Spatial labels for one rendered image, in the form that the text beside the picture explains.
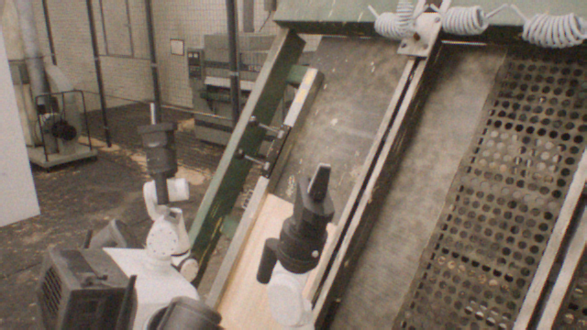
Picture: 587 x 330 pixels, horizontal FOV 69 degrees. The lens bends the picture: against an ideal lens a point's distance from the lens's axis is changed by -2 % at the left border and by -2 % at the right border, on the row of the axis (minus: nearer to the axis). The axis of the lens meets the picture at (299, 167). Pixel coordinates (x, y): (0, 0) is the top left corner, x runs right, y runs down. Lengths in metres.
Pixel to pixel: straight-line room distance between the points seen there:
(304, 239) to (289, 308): 0.15
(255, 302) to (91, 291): 0.66
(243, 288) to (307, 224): 0.77
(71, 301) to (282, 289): 0.39
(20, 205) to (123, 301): 4.11
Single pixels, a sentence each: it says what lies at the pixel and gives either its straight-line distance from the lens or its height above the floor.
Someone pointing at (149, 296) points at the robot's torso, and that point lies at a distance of 0.95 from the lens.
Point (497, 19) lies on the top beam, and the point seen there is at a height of 1.88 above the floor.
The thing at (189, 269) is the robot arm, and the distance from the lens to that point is 1.41.
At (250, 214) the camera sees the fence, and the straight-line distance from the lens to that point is 1.50.
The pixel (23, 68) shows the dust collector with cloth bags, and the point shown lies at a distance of 6.84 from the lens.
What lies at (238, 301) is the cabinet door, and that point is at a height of 0.99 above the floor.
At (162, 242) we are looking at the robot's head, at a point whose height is 1.42.
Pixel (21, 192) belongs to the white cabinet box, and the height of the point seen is 0.28.
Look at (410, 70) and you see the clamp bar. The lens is 1.27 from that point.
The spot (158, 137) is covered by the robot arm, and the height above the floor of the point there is 1.55.
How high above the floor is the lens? 1.89
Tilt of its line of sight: 20 degrees down
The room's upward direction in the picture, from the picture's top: straight up
